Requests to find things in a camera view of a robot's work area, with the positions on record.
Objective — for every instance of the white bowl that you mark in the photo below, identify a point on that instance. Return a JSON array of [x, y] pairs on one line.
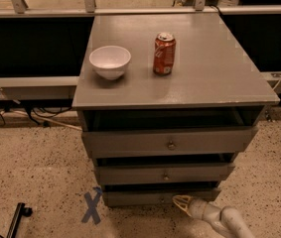
[[110, 62]]

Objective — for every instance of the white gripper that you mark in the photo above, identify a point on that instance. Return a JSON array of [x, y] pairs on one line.
[[197, 208]]

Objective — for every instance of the blue tape cross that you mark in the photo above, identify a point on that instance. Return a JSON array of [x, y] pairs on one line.
[[92, 203]]

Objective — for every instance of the grey drawer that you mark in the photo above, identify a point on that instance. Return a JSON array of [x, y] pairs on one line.
[[157, 193], [119, 175], [146, 143]]

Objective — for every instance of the orange soda can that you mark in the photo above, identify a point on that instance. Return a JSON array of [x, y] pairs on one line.
[[164, 54]]

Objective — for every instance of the black bar with cable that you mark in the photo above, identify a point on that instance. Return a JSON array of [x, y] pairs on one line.
[[21, 211]]

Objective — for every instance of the grey bottom drawer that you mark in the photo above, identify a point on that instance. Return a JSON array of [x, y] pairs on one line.
[[157, 193]]

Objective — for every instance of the grey top drawer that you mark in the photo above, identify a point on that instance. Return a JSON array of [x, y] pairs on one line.
[[146, 143]]

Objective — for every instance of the grey middle drawer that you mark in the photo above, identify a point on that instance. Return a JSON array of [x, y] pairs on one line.
[[119, 175]]

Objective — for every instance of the grey wooden drawer cabinet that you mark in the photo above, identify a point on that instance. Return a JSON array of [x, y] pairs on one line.
[[213, 83]]

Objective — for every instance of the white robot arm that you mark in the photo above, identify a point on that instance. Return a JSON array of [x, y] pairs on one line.
[[227, 221]]

